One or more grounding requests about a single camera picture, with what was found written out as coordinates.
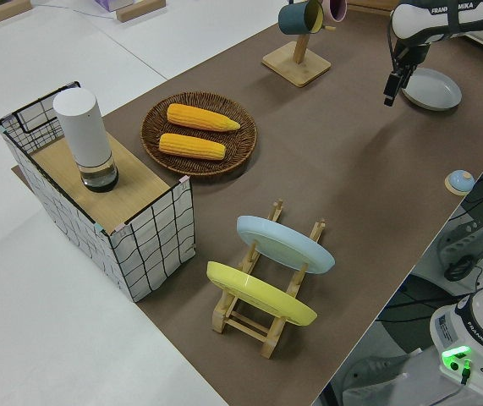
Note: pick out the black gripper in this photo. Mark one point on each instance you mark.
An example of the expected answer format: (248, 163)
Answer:
(412, 53)

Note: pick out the gray round plate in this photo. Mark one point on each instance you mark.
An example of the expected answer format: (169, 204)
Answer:
(435, 91)

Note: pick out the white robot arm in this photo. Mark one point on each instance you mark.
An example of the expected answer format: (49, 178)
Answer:
(414, 19)

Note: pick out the light blue plate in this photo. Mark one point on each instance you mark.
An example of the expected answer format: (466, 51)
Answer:
(283, 245)

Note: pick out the yellow plate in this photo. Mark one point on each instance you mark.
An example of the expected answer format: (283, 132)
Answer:
(258, 292)

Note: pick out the wooden box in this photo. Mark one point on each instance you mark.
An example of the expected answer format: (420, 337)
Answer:
(372, 4)

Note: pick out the pink mug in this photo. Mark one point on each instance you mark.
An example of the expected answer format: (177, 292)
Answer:
(335, 8)

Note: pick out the wooden mug stand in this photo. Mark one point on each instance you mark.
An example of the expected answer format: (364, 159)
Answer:
(296, 67)

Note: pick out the blue call bell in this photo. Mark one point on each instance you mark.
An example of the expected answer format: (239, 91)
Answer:
(460, 181)

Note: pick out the teal mug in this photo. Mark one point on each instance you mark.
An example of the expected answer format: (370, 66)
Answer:
(296, 19)

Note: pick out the brown table mat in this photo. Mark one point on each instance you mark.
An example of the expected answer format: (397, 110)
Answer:
(309, 177)

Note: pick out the white power strip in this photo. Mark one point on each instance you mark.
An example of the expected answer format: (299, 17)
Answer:
(463, 237)

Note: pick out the long yellow corn cob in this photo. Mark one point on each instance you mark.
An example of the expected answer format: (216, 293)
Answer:
(201, 118)

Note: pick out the short yellow corn cob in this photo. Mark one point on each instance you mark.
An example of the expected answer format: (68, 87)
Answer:
(192, 146)

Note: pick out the brown wicker basket tray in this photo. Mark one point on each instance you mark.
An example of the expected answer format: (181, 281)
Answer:
(199, 167)

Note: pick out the pink binder clip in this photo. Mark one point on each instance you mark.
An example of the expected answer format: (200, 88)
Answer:
(120, 229)
(184, 181)

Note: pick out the short wooden block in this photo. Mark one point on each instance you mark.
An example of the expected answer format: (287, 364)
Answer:
(139, 10)

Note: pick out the wooden shelf board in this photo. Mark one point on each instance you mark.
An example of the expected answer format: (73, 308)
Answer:
(135, 186)

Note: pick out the wooden dish rack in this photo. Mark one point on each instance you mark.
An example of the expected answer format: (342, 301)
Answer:
(241, 321)

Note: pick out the green plug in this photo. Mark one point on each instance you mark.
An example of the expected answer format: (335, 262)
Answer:
(466, 372)

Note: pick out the purple tissue box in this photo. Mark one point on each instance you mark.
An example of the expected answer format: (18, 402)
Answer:
(112, 3)

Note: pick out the white cylinder humidifier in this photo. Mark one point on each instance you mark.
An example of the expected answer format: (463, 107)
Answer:
(84, 135)

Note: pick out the teal binder clip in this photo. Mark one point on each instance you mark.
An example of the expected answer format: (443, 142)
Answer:
(99, 227)
(0, 126)

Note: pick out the long wooden block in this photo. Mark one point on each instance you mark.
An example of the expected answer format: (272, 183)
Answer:
(0, 12)

